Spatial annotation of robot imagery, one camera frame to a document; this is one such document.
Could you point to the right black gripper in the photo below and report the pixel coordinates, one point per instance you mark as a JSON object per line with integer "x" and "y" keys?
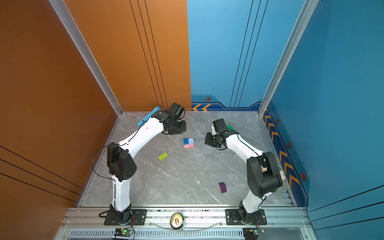
{"x": 207, "y": 140}

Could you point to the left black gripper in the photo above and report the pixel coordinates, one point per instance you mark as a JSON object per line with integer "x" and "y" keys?
{"x": 183, "y": 128}

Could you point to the lime green block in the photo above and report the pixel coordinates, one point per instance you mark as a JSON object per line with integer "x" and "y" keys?
{"x": 163, "y": 156}

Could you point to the purple block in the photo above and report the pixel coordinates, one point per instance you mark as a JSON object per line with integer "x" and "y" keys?
{"x": 222, "y": 187}

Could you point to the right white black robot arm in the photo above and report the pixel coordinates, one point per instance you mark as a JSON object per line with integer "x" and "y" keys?
{"x": 263, "y": 174}

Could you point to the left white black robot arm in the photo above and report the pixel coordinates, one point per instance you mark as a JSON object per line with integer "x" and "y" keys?
{"x": 120, "y": 156}

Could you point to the blue toy microphone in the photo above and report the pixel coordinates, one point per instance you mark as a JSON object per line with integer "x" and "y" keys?
{"x": 148, "y": 116}

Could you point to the pink plush doll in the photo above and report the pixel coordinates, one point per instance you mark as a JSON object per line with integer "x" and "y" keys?
{"x": 282, "y": 174}

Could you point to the round emergency button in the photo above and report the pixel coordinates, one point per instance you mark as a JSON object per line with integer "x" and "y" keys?
{"x": 177, "y": 221}

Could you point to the right circuit board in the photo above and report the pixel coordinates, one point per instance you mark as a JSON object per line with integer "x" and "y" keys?
{"x": 257, "y": 231}

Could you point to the left green circuit board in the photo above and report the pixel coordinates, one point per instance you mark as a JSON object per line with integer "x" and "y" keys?
{"x": 124, "y": 233}

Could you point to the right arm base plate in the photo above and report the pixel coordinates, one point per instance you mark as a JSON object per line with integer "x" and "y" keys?
{"x": 241, "y": 217}

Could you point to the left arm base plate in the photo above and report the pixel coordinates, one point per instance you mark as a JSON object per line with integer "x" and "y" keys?
{"x": 138, "y": 218}

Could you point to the aluminium front rail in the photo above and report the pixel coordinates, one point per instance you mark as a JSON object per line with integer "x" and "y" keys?
{"x": 201, "y": 223}

